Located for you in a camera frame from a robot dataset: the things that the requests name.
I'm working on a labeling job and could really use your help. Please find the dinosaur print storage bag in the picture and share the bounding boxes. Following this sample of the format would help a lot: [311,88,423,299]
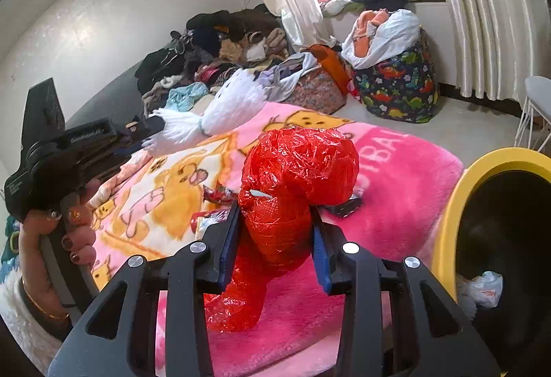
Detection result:
[354,30,440,124]

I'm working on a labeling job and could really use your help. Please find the black wrapper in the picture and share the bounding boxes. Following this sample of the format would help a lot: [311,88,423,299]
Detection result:
[325,192,365,218]

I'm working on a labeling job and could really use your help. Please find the pile of clothes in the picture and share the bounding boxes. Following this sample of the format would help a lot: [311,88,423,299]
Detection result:
[135,3,298,115]

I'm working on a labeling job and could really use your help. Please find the wide cream curtain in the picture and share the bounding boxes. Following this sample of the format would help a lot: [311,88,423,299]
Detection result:
[424,0,551,102]

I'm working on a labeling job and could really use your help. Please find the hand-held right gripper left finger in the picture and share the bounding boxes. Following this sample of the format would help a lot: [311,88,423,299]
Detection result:
[47,202,242,377]

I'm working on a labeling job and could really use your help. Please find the floral storage bag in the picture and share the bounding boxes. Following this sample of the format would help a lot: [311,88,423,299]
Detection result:
[286,65,349,115]

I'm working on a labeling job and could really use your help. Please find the orange cloth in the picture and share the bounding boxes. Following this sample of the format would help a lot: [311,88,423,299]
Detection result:
[308,43,354,96]

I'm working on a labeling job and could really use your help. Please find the red and white snack wrapper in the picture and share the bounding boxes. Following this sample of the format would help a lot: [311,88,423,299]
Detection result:
[189,207,233,241]

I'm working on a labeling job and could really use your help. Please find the red plastic bag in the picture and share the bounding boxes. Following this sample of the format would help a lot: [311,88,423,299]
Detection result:
[204,125,360,332]

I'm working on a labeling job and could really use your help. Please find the white fringed cloth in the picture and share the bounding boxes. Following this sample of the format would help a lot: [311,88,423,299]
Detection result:
[142,68,270,156]

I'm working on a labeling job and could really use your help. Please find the person's left hand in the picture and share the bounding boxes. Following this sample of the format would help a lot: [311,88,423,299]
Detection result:
[17,180,102,313]

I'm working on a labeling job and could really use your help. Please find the yellow rimmed black bin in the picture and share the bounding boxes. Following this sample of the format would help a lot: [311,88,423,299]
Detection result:
[430,147,551,377]

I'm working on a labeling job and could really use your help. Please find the teal cloth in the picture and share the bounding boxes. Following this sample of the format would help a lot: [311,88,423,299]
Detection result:
[166,82,210,111]

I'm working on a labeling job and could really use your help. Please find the person's left forearm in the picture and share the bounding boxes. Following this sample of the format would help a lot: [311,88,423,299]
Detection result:
[0,269,76,375]

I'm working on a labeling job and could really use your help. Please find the large white plastic bag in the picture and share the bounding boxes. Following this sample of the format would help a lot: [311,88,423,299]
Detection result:
[341,9,422,70]

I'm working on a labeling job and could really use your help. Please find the white grey garment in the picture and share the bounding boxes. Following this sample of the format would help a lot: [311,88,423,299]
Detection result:
[256,52,321,102]

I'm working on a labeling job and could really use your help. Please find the colourful patterned quilt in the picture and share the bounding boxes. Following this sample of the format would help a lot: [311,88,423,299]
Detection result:
[0,213,22,283]

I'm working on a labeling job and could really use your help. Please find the pink printed blanket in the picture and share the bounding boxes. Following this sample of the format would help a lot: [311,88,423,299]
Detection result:
[88,102,466,377]

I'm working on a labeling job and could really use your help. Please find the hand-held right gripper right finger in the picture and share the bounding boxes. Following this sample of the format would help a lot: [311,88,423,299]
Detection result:
[310,209,502,377]

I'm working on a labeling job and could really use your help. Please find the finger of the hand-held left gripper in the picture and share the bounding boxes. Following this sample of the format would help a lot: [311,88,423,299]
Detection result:
[110,140,149,161]
[125,116,166,139]

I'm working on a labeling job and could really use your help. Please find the gold bracelet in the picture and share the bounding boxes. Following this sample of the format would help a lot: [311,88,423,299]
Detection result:
[21,278,72,323]

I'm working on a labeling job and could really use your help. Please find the white stool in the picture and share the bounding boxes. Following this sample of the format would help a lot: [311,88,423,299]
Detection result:
[514,76,551,151]

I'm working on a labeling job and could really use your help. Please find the white plastic bag scrap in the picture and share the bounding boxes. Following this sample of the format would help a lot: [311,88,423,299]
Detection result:
[456,271,504,320]

